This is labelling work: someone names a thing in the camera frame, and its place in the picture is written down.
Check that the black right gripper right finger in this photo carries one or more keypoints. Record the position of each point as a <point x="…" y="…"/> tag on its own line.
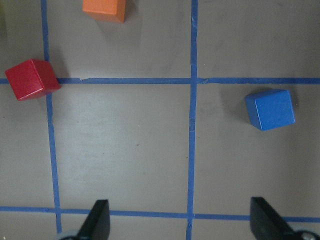
<point x="266" y="224"/>

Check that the blue wooden block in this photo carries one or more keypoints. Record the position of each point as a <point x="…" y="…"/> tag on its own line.
<point x="270" y="109"/>

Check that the red wooden block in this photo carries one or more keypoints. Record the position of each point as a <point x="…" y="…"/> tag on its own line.
<point x="32" y="79"/>

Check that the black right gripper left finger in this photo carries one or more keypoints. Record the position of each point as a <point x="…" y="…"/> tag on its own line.
<point x="97" y="224"/>

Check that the orange wooden block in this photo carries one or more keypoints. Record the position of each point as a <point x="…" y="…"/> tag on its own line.
<point x="105" y="10"/>

